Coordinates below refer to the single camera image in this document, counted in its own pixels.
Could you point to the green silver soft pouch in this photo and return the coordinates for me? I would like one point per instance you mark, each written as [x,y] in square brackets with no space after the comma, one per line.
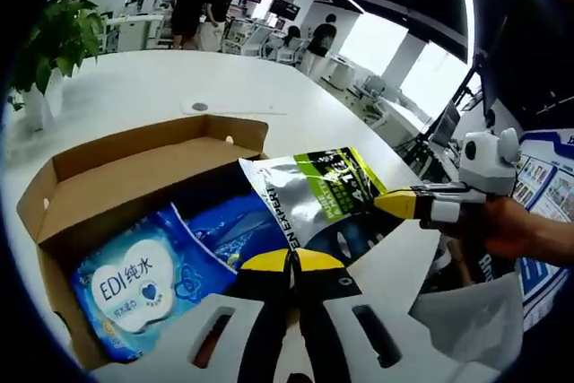
[305,194]

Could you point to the dark hanging display screen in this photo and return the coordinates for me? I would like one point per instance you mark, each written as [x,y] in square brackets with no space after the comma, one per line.
[284,8]

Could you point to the person's left hand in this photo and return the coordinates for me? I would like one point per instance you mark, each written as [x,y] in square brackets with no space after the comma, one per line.
[299,378]

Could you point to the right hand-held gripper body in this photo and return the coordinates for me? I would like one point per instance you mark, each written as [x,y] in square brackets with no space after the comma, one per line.
[491,167]

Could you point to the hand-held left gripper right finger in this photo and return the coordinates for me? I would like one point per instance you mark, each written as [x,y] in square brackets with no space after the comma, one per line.
[327,324]

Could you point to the brown cardboard shoe box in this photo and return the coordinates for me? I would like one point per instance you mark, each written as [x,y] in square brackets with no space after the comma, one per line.
[134,167]

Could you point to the blue wet wipes pack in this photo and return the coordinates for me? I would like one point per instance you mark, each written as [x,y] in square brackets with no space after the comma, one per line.
[134,275]

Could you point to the blue soft refill pouch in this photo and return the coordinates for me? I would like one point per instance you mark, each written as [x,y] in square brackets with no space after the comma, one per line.
[233,221]

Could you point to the grey round table grommet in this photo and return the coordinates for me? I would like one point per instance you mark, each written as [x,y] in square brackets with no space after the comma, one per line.
[200,107]

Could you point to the dark wall screen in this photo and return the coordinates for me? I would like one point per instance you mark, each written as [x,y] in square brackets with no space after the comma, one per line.
[495,78]

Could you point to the desk computer monitor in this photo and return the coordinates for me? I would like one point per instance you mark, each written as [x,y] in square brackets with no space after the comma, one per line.
[446,125]

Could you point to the person's right hand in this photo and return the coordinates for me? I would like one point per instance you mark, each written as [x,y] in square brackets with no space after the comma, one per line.
[507,226]

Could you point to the white office chair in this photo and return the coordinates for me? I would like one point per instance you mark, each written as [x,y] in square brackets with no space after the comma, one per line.
[258,42]

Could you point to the white office cabinet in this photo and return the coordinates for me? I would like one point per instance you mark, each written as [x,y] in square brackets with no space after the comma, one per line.
[134,33]

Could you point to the potted green plant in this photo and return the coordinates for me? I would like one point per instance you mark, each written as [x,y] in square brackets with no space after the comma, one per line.
[63,37]

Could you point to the person's dark clothing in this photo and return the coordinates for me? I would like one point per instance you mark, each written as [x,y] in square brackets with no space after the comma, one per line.
[475,271]

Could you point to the long ceiling light strip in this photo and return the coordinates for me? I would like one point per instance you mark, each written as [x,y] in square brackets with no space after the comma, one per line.
[466,6]

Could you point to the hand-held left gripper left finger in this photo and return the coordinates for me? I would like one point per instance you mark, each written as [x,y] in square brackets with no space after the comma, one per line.
[264,311]

